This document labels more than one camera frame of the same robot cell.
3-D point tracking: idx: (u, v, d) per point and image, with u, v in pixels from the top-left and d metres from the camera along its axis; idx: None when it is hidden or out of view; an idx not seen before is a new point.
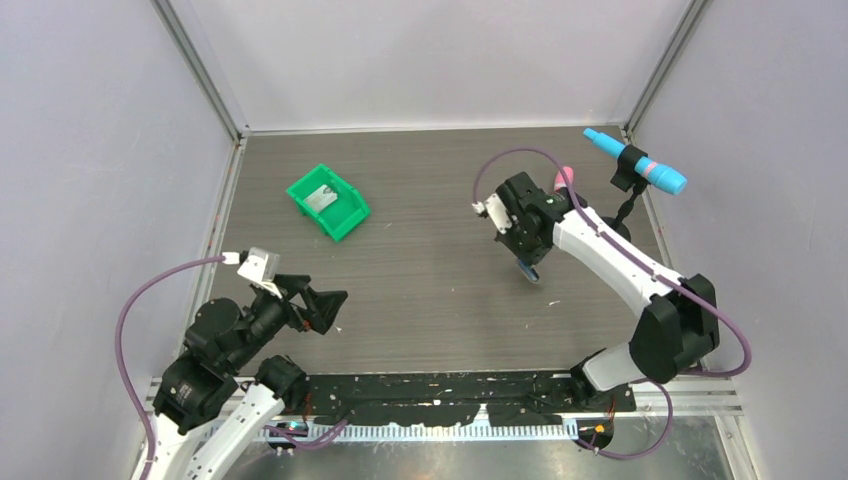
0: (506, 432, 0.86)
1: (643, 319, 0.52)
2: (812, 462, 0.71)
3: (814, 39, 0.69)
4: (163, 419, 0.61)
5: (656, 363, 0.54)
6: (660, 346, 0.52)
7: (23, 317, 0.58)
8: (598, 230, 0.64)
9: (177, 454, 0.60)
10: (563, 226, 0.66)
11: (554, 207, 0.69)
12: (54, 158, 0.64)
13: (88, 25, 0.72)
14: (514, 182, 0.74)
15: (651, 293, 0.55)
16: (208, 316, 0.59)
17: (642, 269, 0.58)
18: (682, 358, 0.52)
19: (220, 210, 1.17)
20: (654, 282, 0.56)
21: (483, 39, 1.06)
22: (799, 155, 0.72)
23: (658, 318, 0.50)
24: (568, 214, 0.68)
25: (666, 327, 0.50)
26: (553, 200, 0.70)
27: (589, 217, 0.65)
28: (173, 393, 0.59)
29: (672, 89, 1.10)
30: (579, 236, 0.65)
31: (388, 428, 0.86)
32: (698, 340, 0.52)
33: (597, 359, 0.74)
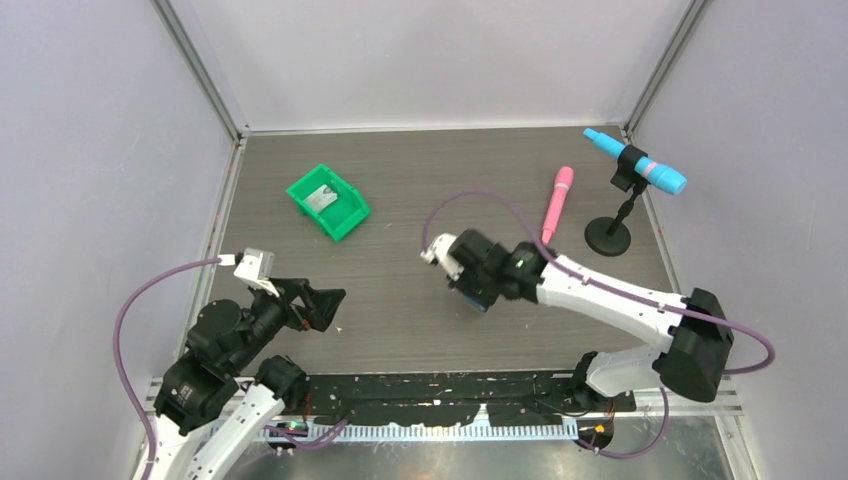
0: (506, 432, 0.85)
1: (671, 356, 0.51)
2: (811, 463, 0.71)
3: (815, 38, 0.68)
4: (164, 418, 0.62)
5: (692, 387, 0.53)
6: (692, 373, 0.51)
7: (24, 318, 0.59)
8: (583, 278, 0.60)
9: (177, 456, 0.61)
10: (545, 285, 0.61)
11: (526, 267, 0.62)
12: (54, 159, 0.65)
13: (87, 26, 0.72)
14: (471, 244, 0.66)
15: (668, 326, 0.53)
16: (208, 317, 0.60)
17: (646, 304, 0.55)
18: (715, 373, 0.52)
19: (221, 210, 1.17)
20: (662, 313, 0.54)
21: (482, 38, 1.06)
22: (799, 156, 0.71)
23: (688, 351, 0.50)
24: (543, 273, 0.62)
25: (698, 357, 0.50)
26: (521, 258, 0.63)
27: (568, 267, 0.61)
28: (174, 394, 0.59)
29: (672, 88, 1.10)
30: (566, 291, 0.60)
31: (388, 428, 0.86)
32: (722, 350, 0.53)
33: (598, 370, 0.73)
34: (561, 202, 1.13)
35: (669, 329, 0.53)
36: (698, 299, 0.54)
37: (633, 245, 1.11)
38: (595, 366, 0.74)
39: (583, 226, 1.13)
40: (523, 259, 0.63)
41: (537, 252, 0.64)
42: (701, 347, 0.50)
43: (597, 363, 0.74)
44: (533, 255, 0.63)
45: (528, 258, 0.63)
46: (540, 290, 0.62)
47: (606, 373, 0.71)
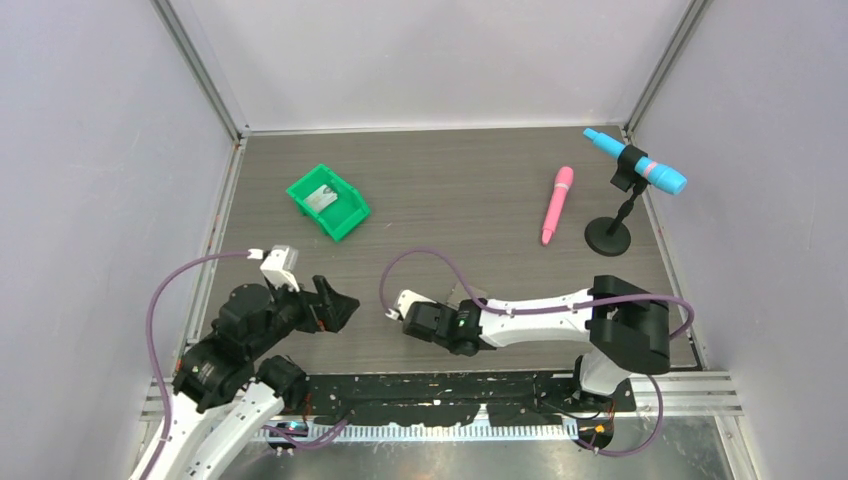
0: (506, 432, 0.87)
1: (600, 348, 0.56)
2: (812, 464, 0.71)
3: (815, 38, 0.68)
4: (180, 397, 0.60)
5: (646, 364, 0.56)
6: (631, 354, 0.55)
7: (24, 318, 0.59)
8: (508, 312, 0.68)
9: (193, 435, 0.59)
10: (487, 332, 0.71)
11: (468, 323, 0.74)
12: (54, 158, 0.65)
13: (87, 24, 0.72)
14: (418, 316, 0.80)
15: (583, 322, 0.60)
16: (241, 298, 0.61)
17: (560, 311, 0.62)
18: (657, 343, 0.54)
19: (221, 210, 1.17)
20: (576, 313, 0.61)
21: (483, 38, 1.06)
22: (799, 156, 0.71)
23: (607, 340, 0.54)
24: (480, 321, 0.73)
25: (619, 340, 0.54)
26: (462, 318, 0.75)
27: (495, 307, 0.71)
28: (194, 372, 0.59)
29: (672, 88, 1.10)
30: (502, 330, 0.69)
31: (388, 428, 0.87)
32: (651, 319, 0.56)
33: (588, 372, 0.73)
34: (561, 202, 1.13)
35: (584, 325, 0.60)
36: (601, 286, 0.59)
37: (633, 245, 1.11)
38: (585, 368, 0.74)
39: (583, 226, 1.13)
40: (464, 317, 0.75)
41: (473, 307, 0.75)
42: (622, 329, 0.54)
43: (585, 365, 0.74)
44: (470, 311, 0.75)
45: (468, 315, 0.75)
46: (485, 337, 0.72)
47: (595, 374, 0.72)
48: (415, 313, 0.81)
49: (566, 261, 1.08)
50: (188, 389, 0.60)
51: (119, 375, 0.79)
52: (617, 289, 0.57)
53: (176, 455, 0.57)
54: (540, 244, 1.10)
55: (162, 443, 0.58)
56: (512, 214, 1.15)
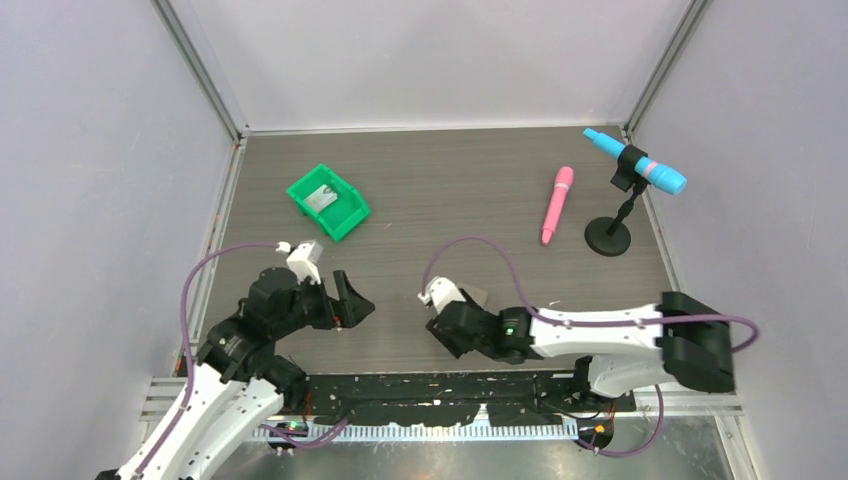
0: (506, 432, 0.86)
1: (669, 367, 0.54)
2: (812, 464, 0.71)
3: (815, 38, 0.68)
4: (206, 367, 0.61)
5: (710, 384, 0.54)
6: (699, 374, 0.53)
7: (24, 317, 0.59)
8: (566, 323, 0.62)
9: (210, 410, 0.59)
10: (539, 343, 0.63)
11: (518, 332, 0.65)
12: (54, 158, 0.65)
13: (87, 24, 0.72)
14: (463, 323, 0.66)
15: (653, 337, 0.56)
16: (271, 276, 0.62)
17: (626, 326, 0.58)
18: (723, 363, 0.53)
19: (220, 210, 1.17)
20: (643, 329, 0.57)
21: (483, 38, 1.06)
22: (799, 156, 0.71)
23: (681, 359, 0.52)
24: (534, 331, 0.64)
25: (693, 360, 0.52)
26: (510, 326, 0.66)
27: (549, 317, 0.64)
28: (221, 344, 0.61)
29: (672, 89, 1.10)
30: (557, 341, 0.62)
31: (388, 428, 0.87)
32: (715, 338, 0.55)
33: (602, 377, 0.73)
34: (561, 202, 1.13)
35: (654, 341, 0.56)
36: (669, 303, 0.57)
37: (633, 245, 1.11)
38: (598, 373, 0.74)
39: (583, 226, 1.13)
40: (513, 326, 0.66)
41: (522, 313, 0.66)
42: (693, 348, 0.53)
43: (600, 369, 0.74)
44: (520, 319, 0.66)
45: (517, 324, 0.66)
46: (538, 349, 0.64)
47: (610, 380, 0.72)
48: (455, 313, 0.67)
49: (566, 262, 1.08)
50: (214, 360, 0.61)
51: (119, 375, 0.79)
52: (687, 307, 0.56)
53: (191, 426, 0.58)
54: (540, 244, 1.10)
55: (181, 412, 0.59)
56: (512, 214, 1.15)
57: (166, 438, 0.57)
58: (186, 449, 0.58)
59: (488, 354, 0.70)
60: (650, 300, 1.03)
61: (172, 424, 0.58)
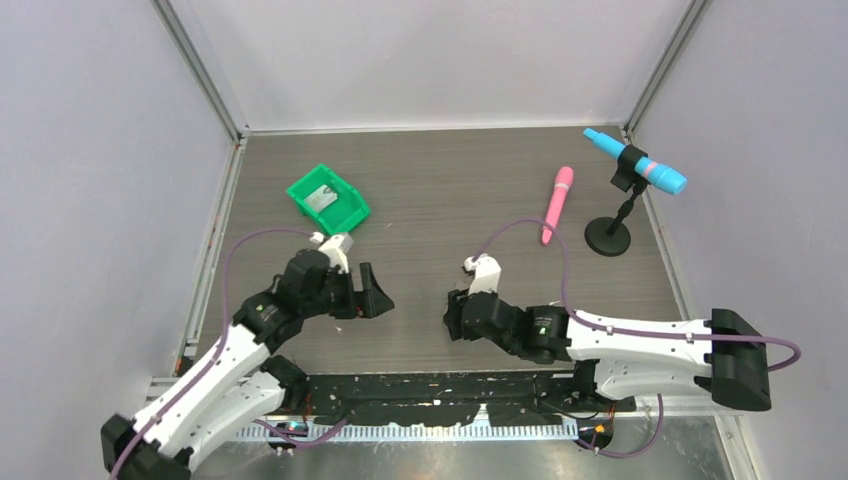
0: (506, 432, 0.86)
1: (716, 385, 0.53)
2: (812, 463, 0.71)
3: (815, 38, 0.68)
4: (238, 330, 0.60)
5: (753, 406, 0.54)
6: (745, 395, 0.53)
7: (24, 319, 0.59)
8: (608, 329, 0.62)
9: (238, 367, 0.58)
10: (575, 345, 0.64)
11: (551, 332, 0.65)
12: (54, 158, 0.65)
13: (88, 25, 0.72)
14: (495, 316, 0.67)
15: (703, 354, 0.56)
16: (307, 255, 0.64)
17: (674, 338, 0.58)
18: (768, 386, 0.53)
19: (221, 210, 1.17)
20: (693, 343, 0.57)
21: (483, 38, 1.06)
22: (799, 156, 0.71)
23: (731, 377, 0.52)
24: (568, 332, 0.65)
25: (744, 381, 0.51)
26: (543, 325, 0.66)
27: (590, 321, 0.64)
28: (257, 311, 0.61)
29: (672, 88, 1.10)
30: (596, 346, 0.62)
31: (388, 428, 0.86)
32: (763, 359, 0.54)
33: (611, 380, 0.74)
34: (561, 202, 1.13)
35: (704, 357, 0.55)
36: (718, 320, 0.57)
37: (633, 245, 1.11)
38: (607, 375, 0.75)
39: (583, 226, 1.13)
40: (545, 325, 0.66)
41: (556, 314, 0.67)
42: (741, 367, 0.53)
43: (609, 372, 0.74)
44: (553, 319, 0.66)
45: (548, 324, 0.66)
46: (573, 352, 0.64)
47: (619, 383, 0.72)
48: (487, 306, 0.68)
49: (566, 262, 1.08)
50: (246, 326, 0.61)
51: (119, 375, 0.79)
52: (737, 326, 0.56)
53: (218, 380, 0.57)
54: (540, 244, 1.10)
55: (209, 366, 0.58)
56: (512, 214, 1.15)
57: (192, 389, 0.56)
58: (206, 405, 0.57)
59: (515, 352, 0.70)
60: (651, 300, 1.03)
61: (201, 374, 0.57)
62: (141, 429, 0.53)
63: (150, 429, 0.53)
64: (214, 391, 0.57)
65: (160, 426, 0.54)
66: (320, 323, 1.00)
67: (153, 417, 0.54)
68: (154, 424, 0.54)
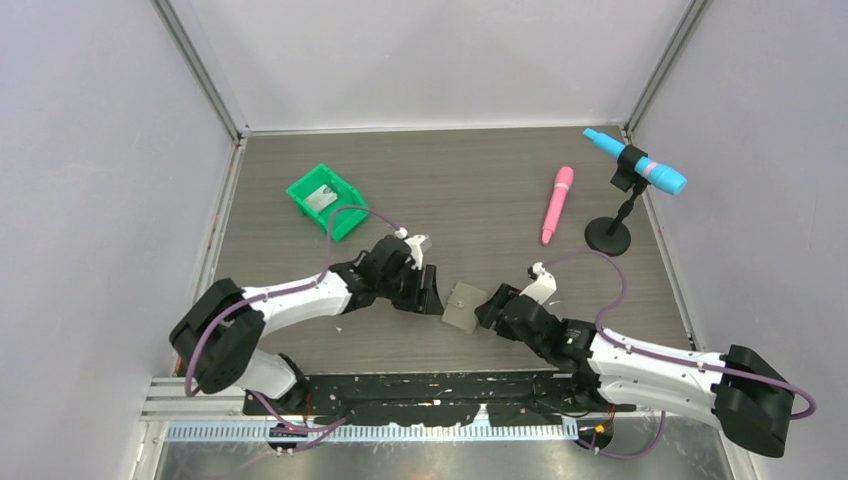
0: (506, 432, 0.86)
1: (722, 415, 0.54)
2: (812, 463, 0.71)
3: (814, 39, 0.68)
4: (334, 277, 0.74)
5: (762, 443, 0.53)
6: (752, 429, 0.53)
7: (24, 318, 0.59)
8: (627, 347, 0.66)
9: (322, 299, 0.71)
10: (595, 358, 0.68)
11: (577, 344, 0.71)
12: (55, 158, 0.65)
13: (88, 25, 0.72)
14: (532, 318, 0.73)
15: (711, 384, 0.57)
16: (394, 239, 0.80)
17: (686, 365, 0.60)
18: (781, 427, 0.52)
19: (220, 210, 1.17)
20: (703, 373, 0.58)
21: (483, 38, 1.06)
22: (799, 156, 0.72)
23: (734, 409, 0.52)
24: (592, 346, 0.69)
25: (748, 413, 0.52)
26: (572, 336, 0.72)
27: (614, 338, 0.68)
28: (349, 273, 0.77)
29: (672, 88, 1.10)
30: (614, 362, 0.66)
31: (388, 428, 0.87)
32: (786, 408, 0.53)
33: (617, 384, 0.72)
34: (561, 202, 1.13)
35: (712, 386, 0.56)
36: (737, 356, 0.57)
37: (633, 244, 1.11)
38: (613, 379, 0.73)
39: (583, 226, 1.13)
40: (574, 337, 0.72)
41: (586, 328, 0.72)
42: (750, 402, 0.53)
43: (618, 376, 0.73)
44: (582, 333, 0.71)
45: (578, 335, 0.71)
46: (593, 363, 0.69)
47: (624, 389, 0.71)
48: (525, 310, 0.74)
49: (566, 262, 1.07)
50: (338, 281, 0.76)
51: (118, 374, 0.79)
52: (755, 365, 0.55)
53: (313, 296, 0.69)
54: (540, 244, 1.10)
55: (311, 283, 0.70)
56: (512, 214, 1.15)
57: (293, 293, 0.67)
58: (292, 310, 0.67)
59: (544, 356, 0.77)
60: (651, 300, 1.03)
61: (301, 287, 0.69)
62: (251, 297, 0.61)
63: (259, 301, 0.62)
64: (307, 302, 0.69)
65: (265, 304, 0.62)
66: (320, 323, 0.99)
67: (264, 292, 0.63)
68: (260, 299, 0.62)
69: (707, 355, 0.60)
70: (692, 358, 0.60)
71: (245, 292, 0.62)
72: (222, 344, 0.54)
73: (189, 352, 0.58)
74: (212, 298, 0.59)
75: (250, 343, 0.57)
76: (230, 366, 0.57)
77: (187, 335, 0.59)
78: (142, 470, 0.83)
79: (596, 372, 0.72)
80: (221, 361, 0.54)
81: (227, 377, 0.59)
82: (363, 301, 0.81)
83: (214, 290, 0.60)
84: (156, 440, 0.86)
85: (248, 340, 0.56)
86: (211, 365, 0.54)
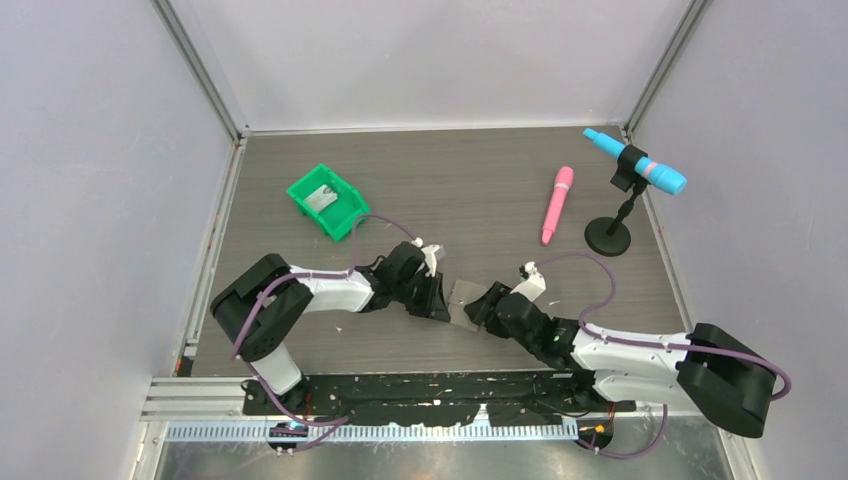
0: (506, 432, 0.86)
1: (689, 393, 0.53)
2: (813, 463, 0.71)
3: (815, 39, 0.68)
4: (355, 276, 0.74)
5: (735, 422, 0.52)
6: (720, 406, 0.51)
7: (24, 318, 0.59)
8: (603, 337, 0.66)
9: (352, 291, 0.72)
10: (577, 350, 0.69)
11: (563, 341, 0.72)
12: (55, 158, 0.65)
13: (87, 25, 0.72)
14: (525, 316, 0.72)
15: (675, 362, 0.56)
16: (409, 244, 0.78)
17: (654, 347, 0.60)
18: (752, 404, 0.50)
19: (221, 210, 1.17)
20: (670, 353, 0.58)
21: (483, 38, 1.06)
22: (799, 156, 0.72)
23: (697, 384, 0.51)
24: (575, 341, 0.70)
25: (710, 388, 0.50)
26: (559, 333, 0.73)
27: (593, 330, 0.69)
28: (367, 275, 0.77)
29: (672, 88, 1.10)
30: (593, 352, 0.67)
31: (388, 428, 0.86)
32: (756, 384, 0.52)
33: (610, 378, 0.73)
34: (561, 201, 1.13)
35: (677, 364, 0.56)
36: (700, 333, 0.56)
37: (633, 244, 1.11)
38: (607, 374, 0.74)
39: (583, 226, 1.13)
40: (560, 334, 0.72)
41: (572, 325, 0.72)
42: (715, 378, 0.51)
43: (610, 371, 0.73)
44: (568, 330, 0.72)
45: (565, 333, 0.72)
46: (575, 357, 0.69)
47: (617, 383, 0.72)
48: (518, 307, 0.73)
49: (566, 261, 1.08)
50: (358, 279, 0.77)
51: (118, 374, 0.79)
52: (719, 341, 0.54)
53: (348, 285, 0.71)
54: (541, 244, 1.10)
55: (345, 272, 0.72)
56: (512, 214, 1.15)
57: (330, 278, 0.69)
58: (328, 294, 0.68)
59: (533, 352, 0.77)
60: (650, 300, 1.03)
61: (338, 274, 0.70)
62: (298, 272, 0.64)
63: (304, 276, 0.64)
64: (342, 290, 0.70)
65: (309, 282, 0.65)
66: (320, 323, 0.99)
67: (309, 271, 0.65)
68: (305, 276, 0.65)
69: (676, 336, 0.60)
70: (659, 340, 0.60)
71: (290, 269, 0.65)
72: (274, 309, 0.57)
73: (237, 317, 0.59)
74: (263, 271, 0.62)
75: (299, 310, 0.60)
76: (279, 332, 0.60)
77: (234, 303, 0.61)
78: (143, 470, 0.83)
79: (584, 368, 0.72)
80: (273, 325, 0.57)
81: (268, 346, 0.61)
82: (378, 304, 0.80)
83: (264, 263, 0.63)
84: (156, 440, 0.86)
85: (298, 309, 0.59)
86: (262, 329, 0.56)
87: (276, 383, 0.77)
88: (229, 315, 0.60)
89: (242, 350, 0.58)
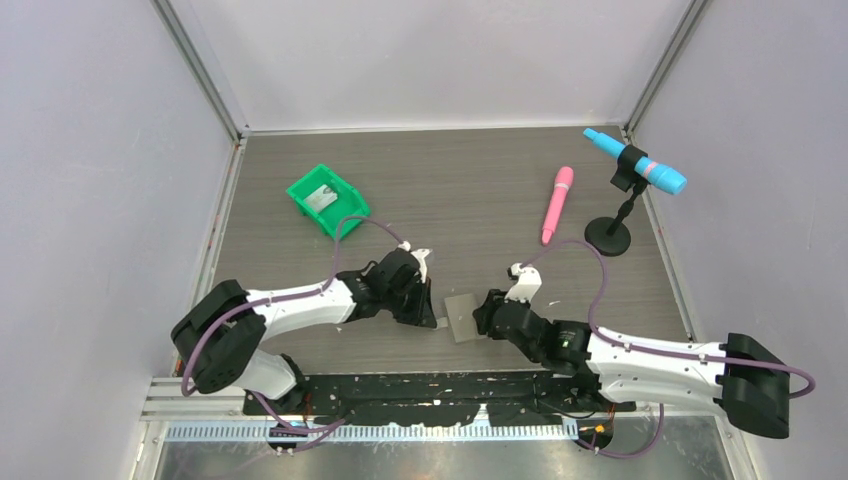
0: (506, 432, 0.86)
1: (726, 406, 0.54)
2: (813, 464, 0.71)
3: (814, 39, 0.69)
4: (339, 284, 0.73)
5: (766, 428, 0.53)
6: (757, 417, 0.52)
7: (26, 316, 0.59)
8: (625, 345, 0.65)
9: (328, 306, 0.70)
10: (595, 359, 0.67)
11: (573, 346, 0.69)
12: (55, 158, 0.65)
13: (86, 25, 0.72)
14: (525, 326, 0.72)
15: (714, 375, 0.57)
16: (401, 252, 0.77)
17: (688, 358, 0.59)
18: (782, 410, 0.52)
19: (220, 210, 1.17)
20: (706, 364, 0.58)
21: (484, 37, 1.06)
22: (798, 157, 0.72)
23: (740, 399, 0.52)
24: (589, 346, 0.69)
25: (753, 402, 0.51)
26: (567, 338, 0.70)
27: (610, 338, 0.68)
28: (357, 281, 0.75)
29: (672, 89, 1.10)
30: (614, 361, 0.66)
31: (388, 428, 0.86)
32: (785, 388, 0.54)
33: (618, 383, 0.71)
34: (561, 202, 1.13)
35: (716, 378, 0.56)
36: (735, 344, 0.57)
37: (634, 244, 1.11)
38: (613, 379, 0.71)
39: (583, 226, 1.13)
40: (569, 339, 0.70)
41: (580, 329, 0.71)
42: (755, 390, 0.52)
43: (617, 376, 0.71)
44: (577, 334, 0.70)
45: (572, 337, 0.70)
46: (592, 364, 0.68)
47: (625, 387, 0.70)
48: (518, 318, 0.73)
49: (566, 261, 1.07)
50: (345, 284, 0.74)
51: (119, 373, 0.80)
52: (753, 351, 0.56)
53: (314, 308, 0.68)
54: (540, 244, 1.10)
55: (314, 291, 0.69)
56: (511, 214, 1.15)
57: (297, 299, 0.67)
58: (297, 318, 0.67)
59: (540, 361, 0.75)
60: (650, 300, 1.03)
61: (307, 294, 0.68)
62: (254, 301, 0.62)
63: (261, 305, 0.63)
64: (309, 312, 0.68)
65: (267, 309, 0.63)
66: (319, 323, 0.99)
67: (268, 296, 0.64)
68: (263, 303, 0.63)
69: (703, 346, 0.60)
70: (691, 351, 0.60)
71: (248, 296, 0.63)
72: (225, 344, 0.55)
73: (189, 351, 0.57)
74: (216, 298, 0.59)
75: (250, 345, 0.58)
76: (228, 367, 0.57)
77: (185, 336, 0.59)
78: (143, 470, 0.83)
79: (595, 374, 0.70)
80: (221, 362, 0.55)
81: (225, 377, 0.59)
82: (367, 312, 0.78)
83: (219, 291, 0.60)
84: (156, 440, 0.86)
85: (249, 344, 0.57)
86: (212, 365, 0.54)
87: (269, 390, 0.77)
88: (186, 346, 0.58)
89: (196, 385, 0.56)
